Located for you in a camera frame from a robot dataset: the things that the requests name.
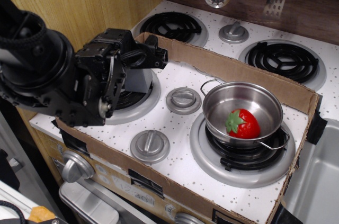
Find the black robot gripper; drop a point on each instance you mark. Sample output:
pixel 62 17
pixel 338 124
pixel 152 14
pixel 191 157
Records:
pixel 142 55

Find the grey pepper shaker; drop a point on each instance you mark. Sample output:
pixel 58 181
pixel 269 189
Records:
pixel 138 80

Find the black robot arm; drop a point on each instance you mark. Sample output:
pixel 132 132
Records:
pixel 41 71

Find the back left coil burner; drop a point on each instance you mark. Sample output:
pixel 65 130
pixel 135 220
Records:
pixel 175 25

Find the coil burner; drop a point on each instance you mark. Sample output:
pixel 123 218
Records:
pixel 244 168
pixel 133 105
pixel 175 25
pixel 288 59

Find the silver centre stove knob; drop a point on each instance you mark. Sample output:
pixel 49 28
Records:
pixel 183 101

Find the silver stove knob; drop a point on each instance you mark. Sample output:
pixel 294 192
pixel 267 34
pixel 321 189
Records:
pixel 233 33
pixel 183 101
pixel 150 146

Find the front left coil burner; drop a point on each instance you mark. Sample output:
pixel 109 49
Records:
pixel 133 105

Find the silver back stove knob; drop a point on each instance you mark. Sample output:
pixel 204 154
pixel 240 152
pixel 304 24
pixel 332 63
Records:
pixel 233 33

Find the silver front stove knob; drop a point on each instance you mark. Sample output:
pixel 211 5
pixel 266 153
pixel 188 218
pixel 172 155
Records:
pixel 150 146

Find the stainless steel pot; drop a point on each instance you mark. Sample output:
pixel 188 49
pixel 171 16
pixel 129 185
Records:
pixel 226 97

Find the red toy strawberry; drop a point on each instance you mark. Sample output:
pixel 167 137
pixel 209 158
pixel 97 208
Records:
pixel 242 124

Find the back right coil burner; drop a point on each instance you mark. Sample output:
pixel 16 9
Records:
pixel 288 59

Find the hanging metal slotted spatula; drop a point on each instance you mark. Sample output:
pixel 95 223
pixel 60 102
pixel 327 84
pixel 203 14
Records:
pixel 273 9

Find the front right coil burner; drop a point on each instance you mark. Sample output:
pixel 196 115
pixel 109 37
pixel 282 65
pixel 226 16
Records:
pixel 244 168

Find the digital clock panel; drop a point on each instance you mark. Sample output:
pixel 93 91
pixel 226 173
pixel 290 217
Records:
pixel 133 191

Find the silver oven front knob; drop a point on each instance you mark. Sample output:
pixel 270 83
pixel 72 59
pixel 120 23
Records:
pixel 76 167

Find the silver oven knob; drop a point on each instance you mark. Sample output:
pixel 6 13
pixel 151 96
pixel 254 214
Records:
pixel 185 218
pixel 76 167

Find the silver lower oven knob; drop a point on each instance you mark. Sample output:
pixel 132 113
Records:
pixel 185 218

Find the orange object bottom left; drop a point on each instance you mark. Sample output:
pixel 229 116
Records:
pixel 40 214

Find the grey toy sink basin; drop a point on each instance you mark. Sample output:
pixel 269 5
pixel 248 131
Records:
pixel 312 193

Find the brown cardboard box frame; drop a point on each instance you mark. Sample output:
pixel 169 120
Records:
pixel 184 185

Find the silver oven door handle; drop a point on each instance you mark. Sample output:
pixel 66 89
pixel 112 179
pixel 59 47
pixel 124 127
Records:
pixel 89 206

